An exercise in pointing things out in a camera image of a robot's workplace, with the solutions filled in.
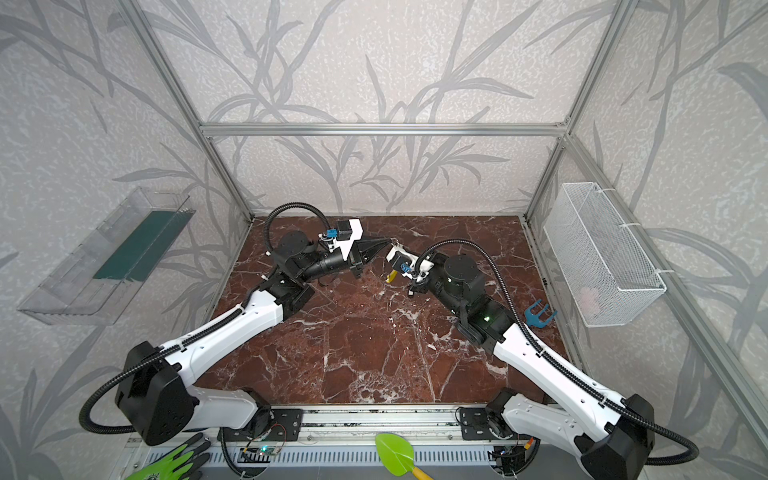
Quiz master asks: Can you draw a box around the keyring strap with yellow tag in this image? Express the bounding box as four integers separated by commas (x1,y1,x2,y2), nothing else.
386,238,404,286

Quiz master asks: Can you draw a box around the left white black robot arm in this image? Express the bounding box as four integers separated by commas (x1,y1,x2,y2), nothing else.
115,231,391,446

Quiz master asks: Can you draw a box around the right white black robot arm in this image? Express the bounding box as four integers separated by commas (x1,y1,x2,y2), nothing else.
388,253,655,479

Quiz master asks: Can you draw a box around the blue toy rake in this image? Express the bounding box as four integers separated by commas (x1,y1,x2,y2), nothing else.
524,300,557,329

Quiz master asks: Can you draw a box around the pink object in basket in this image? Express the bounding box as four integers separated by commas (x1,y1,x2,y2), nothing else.
577,287,601,320

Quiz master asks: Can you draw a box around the green toy shovel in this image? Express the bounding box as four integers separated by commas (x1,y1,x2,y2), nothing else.
375,433,432,480

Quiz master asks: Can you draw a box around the green black work glove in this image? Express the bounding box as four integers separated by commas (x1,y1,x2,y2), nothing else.
127,433,211,480

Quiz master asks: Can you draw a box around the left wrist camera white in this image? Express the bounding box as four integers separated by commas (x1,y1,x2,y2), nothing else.
319,218,363,260

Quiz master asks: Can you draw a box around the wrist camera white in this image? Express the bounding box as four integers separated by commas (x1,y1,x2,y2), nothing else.
386,244,434,282
319,218,363,260

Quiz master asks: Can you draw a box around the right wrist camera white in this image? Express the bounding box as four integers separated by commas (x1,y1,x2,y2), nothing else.
386,244,434,282

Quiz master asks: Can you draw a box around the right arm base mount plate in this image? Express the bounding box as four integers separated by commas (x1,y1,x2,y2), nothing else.
454,406,540,445

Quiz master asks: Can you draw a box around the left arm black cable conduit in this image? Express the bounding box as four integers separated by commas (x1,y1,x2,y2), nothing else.
77,201,332,436

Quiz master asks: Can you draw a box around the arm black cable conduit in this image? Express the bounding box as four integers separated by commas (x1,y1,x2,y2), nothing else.
413,238,701,467
77,201,332,436

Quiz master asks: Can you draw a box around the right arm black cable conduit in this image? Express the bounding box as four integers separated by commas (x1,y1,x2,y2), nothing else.
413,238,701,467

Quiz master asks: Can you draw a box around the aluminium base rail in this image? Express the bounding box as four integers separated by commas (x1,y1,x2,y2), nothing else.
119,403,637,480

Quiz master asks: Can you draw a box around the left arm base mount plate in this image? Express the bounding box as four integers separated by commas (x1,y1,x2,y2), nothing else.
252,408,304,442

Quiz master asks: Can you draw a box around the white wire mesh basket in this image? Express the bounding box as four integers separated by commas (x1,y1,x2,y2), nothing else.
544,182,667,328

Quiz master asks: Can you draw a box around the clear plastic wall tray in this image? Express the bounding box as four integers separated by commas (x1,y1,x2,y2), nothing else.
18,187,196,326

